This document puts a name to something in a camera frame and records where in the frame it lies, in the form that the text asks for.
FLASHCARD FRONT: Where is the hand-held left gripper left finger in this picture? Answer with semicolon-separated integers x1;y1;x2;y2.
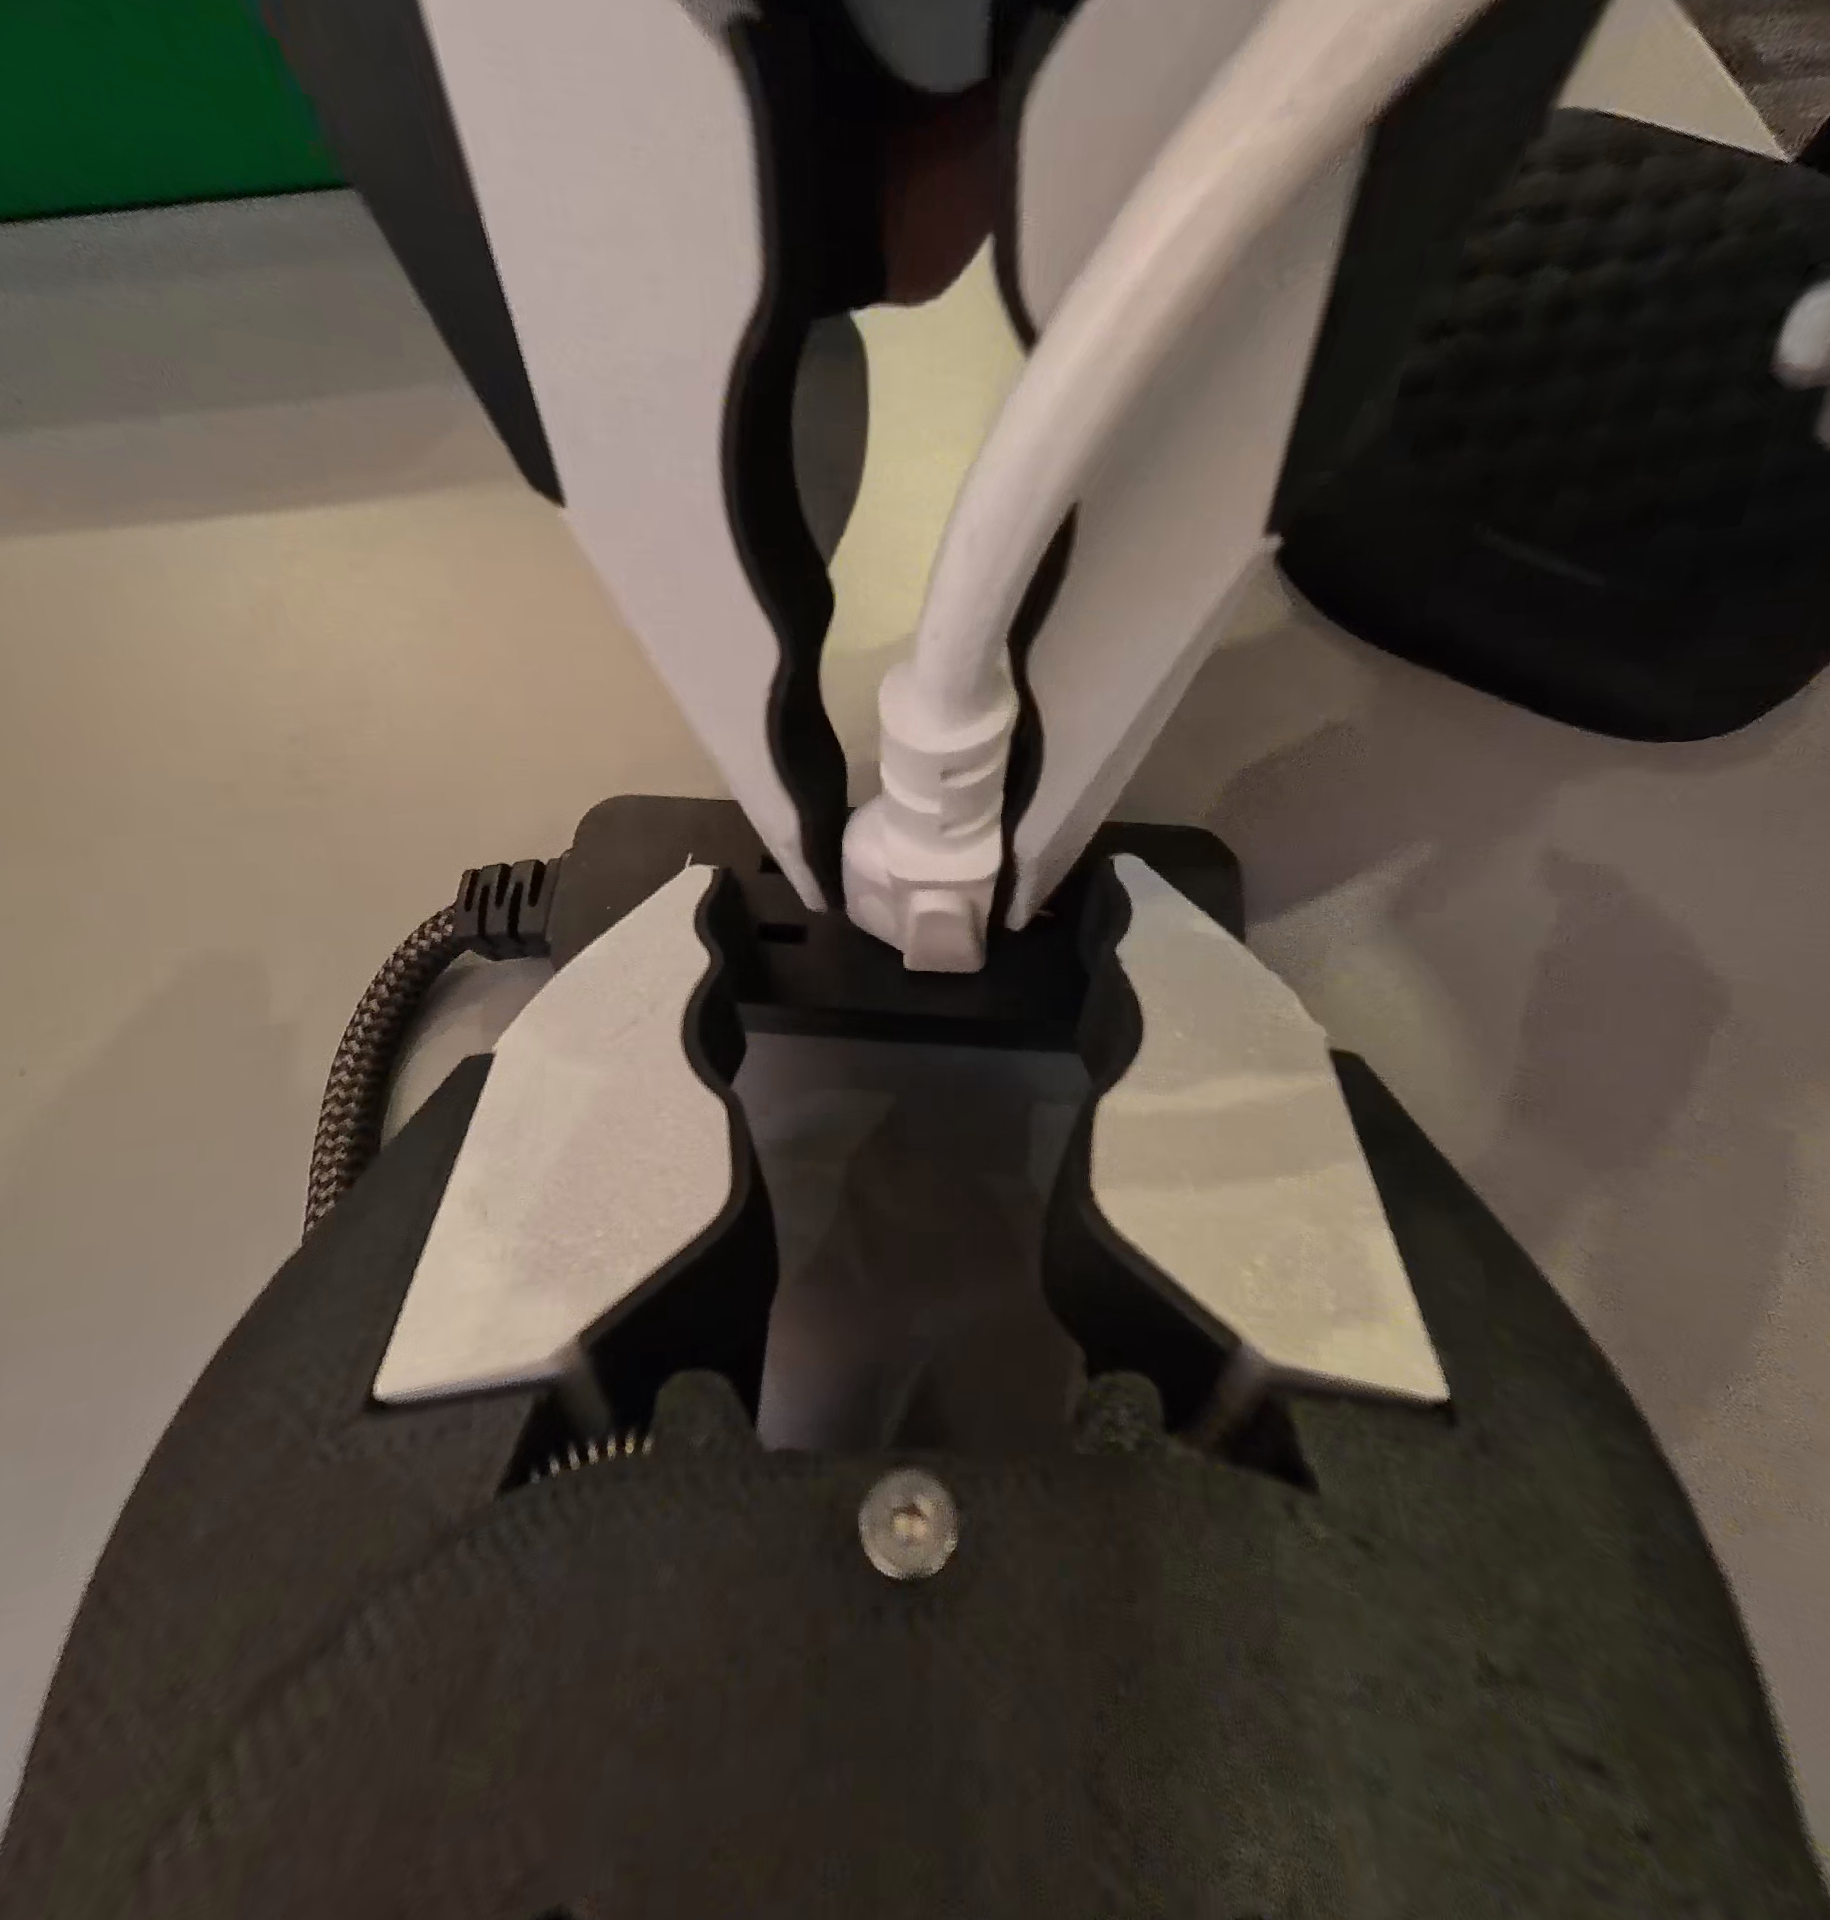
373;862;782;1418

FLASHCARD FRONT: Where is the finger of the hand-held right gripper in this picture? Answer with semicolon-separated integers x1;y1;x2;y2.
418;0;845;912
994;0;1400;934

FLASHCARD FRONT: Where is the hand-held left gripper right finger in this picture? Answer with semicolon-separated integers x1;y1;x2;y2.
1041;854;1457;1449

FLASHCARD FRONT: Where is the black braided strip cable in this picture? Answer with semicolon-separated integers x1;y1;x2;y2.
302;856;572;1239

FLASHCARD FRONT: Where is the white power plug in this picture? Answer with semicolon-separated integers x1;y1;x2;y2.
843;667;1022;975

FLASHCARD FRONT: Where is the white power cord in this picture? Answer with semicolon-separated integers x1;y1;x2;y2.
916;0;1457;722

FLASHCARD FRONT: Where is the black power strip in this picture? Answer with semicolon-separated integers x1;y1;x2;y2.
547;794;1247;1055

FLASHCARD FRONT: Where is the green plastic bin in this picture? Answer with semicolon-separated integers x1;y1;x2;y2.
0;0;348;226

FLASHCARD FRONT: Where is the black mesh pad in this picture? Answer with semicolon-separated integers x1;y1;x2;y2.
1275;107;1830;744

